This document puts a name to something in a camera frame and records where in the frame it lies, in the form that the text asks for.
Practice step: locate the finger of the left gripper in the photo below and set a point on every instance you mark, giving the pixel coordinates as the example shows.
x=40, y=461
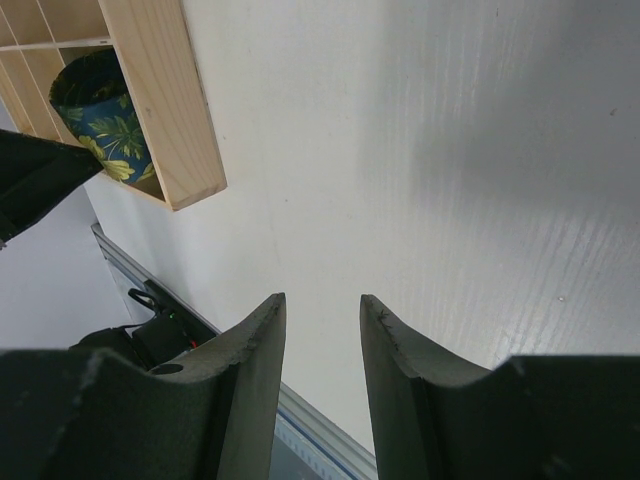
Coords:
x=36, y=176

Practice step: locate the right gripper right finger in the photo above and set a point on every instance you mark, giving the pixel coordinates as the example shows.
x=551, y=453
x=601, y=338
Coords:
x=436, y=415

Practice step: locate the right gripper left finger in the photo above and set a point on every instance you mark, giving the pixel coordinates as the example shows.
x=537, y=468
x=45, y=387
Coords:
x=86, y=414

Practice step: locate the blue yellow floral tie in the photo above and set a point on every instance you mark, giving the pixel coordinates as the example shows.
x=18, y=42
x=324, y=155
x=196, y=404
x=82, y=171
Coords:
x=91, y=97

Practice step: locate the wooden compartment tray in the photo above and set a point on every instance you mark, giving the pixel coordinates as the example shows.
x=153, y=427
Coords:
x=154, y=49

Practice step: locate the aluminium mounting rail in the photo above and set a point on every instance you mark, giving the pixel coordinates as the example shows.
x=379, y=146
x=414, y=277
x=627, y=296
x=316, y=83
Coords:
x=248, y=424

